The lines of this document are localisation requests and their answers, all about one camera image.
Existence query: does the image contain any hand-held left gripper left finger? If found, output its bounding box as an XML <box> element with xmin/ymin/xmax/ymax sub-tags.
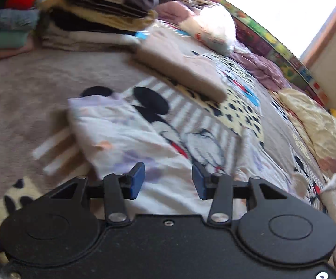
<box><xmin>50</xmin><ymin>162</ymin><xmax>145</xmax><ymax>225</ymax></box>

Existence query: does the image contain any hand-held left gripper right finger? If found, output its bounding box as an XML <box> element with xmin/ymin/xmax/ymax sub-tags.
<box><xmin>192</xmin><ymin>163</ymin><xmax>287</xmax><ymax>226</ymax></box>

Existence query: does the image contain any white floral quilted garment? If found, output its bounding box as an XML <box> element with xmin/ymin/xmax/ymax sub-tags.
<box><xmin>68</xmin><ymin>93</ymin><xmax>293</xmax><ymax>220</ymax></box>

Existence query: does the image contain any beige folded garment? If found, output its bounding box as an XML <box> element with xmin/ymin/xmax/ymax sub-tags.
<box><xmin>135</xmin><ymin>27</ymin><xmax>229</xmax><ymax>103</ymax></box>

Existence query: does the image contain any purple duvet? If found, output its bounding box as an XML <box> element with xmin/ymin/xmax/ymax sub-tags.
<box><xmin>232</xmin><ymin>42</ymin><xmax>296</xmax><ymax>93</ymax></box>

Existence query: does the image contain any cream comforter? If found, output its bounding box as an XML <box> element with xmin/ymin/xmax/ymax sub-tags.
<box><xmin>275</xmin><ymin>89</ymin><xmax>336</xmax><ymax>181</ymax></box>

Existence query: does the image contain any printed cartoon mouse blanket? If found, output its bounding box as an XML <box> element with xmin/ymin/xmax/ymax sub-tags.
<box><xmin>0</xmin><ymin>20</ymin><xmax>336</xmax><ymax>279</ymax></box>

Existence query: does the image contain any white plastic bag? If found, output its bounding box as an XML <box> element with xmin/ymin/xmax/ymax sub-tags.
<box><xmin>180</xmin><ymin>6</ymin><xmax>238</xmax><ymax>57</ymax></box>

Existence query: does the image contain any colourful alphabet foam mat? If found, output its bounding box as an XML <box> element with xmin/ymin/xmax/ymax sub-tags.
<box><xmin>206</xmin><ymin>0</ymin><xmax>331</xmax><ymax>108</ymax></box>

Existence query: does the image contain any pink quilt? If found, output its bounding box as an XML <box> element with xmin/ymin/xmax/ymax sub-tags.
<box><xmin>156</xmin><ymin>0</ymin><xmax>198</xmax><ymax>24</ymax></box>

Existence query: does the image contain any window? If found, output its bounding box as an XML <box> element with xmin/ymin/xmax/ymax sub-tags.
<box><xmin>191</xmin><ymin>0</ymin><xmax>336</xmax><ymax>64</ymax></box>

